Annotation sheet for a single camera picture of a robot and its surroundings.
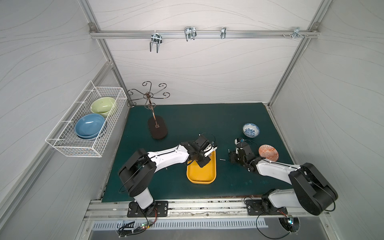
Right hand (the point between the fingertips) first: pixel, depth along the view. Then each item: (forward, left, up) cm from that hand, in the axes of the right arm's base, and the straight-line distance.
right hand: (231, 152), depth 92 cm
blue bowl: (-7, +69, +35) cm, 77 cm away
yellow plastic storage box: (-15, +16, +1) cm, 22 cm away
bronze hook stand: (+18, +51, +2) cm, 54 cm away
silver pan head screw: (-4, +6, -2) cm, 7 cm away
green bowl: (+6, +69, +34) cm, 77 cm away
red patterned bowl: (+2, -24, -1) cm, 24 cm away
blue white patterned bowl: (+19, -16, -1) cm, 24 cm away
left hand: (-7, +16, +4) cm, 18 cm away
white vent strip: (-40, +60, -1) cm, 72 cm away
